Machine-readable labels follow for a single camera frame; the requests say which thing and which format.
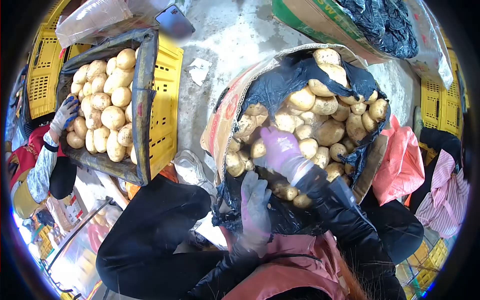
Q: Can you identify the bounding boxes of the person's right fingers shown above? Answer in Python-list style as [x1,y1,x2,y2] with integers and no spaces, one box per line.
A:
[259,126,301,158]

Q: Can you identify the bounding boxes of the pile of potatoes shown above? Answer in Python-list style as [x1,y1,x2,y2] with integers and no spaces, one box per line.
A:
[225,47,389,209]

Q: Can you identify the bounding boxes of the person's left hand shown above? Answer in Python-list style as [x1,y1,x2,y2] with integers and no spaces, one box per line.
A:
[239,170,274,257]

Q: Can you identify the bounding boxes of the person's body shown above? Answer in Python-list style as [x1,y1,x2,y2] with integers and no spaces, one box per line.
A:
[180,225,410,300]

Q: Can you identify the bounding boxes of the yellow plastic crate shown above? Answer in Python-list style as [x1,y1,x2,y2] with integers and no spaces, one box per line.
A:
[56,28,184,187]
[25,0,93,120]
[419,30,470,160]

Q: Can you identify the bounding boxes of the metal wire rack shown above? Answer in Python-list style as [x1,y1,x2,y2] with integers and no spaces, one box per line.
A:
[38,196,125,300]

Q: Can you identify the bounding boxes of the black smartphone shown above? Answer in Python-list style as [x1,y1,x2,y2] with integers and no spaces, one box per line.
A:
[154,4,196,40]

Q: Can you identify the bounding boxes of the black plastic crate liner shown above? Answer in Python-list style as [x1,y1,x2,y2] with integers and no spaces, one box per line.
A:
[55,28,159,187]

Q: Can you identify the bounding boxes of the black plastic box liner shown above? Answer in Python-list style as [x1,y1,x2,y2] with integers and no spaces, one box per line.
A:
[211,49,392,236]

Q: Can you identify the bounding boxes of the clear plastic bag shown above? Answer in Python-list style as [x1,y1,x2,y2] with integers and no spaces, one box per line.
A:
[404,0,455,91]
[55,0,134,49]

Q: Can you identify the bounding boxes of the crumpled black plastic bag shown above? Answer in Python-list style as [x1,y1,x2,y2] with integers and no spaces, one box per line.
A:
[335,0,419,60]

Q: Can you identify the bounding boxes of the person's left fingers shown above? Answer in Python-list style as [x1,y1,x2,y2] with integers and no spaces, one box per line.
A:
[240,170,273,206]

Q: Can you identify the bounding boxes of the green printed cardboard box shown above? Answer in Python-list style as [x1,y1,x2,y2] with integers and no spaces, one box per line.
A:
[271,0,399,65]

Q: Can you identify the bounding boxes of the pink striped cloth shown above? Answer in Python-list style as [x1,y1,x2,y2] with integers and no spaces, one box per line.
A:
[415,149,471,239]

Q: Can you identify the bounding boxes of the person's legs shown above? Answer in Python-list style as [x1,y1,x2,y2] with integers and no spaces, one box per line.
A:
[95,149,425,300]

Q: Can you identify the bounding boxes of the orange plastic bag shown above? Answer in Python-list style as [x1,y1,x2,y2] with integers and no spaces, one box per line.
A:
[125,163,179,200]

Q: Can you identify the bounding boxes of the person's right hand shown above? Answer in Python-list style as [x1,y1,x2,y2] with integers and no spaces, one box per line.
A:
[252,126,315,185]

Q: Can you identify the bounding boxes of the heap of sorted potatoes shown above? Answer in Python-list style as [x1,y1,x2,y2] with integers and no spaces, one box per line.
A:
[65,47,139,166]

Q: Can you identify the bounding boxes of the pink plastic bag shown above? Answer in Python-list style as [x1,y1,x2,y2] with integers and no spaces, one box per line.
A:
[371,114,426,207]

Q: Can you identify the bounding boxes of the white paper scrap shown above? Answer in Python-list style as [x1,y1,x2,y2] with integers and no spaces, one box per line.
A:
[186,57,213,87]

